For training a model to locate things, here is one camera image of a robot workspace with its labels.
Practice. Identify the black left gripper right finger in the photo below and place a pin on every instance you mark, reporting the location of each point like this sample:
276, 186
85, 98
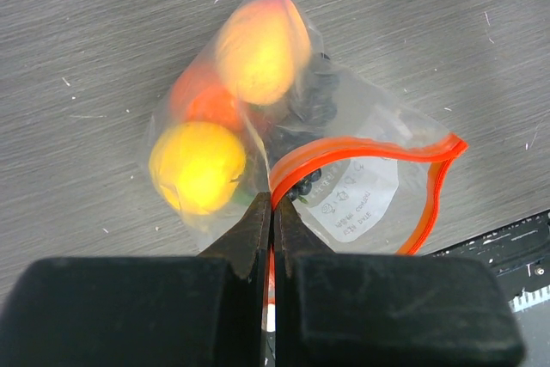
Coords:
385, 309

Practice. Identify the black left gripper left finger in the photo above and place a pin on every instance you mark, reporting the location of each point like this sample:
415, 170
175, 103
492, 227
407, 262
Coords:
203, 310

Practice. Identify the yellow lemon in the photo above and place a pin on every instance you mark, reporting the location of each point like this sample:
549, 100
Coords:
196, 166

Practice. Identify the dark grape bunch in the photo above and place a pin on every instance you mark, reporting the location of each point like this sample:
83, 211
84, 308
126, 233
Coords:
309, 110

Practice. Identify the clear zip bag orange zipper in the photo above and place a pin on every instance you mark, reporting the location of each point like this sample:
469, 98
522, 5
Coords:
379, 169

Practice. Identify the orange tangerine with leaf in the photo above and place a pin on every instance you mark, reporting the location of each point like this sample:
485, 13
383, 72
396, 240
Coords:
199, 95

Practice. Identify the orange fruit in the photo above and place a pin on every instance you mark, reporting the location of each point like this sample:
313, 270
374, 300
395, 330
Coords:
260, 50

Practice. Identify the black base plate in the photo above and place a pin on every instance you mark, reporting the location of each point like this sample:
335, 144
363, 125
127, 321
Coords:
518, 254

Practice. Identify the white slotted cable duct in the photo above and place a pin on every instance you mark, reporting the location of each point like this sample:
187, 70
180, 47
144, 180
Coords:
529, 299

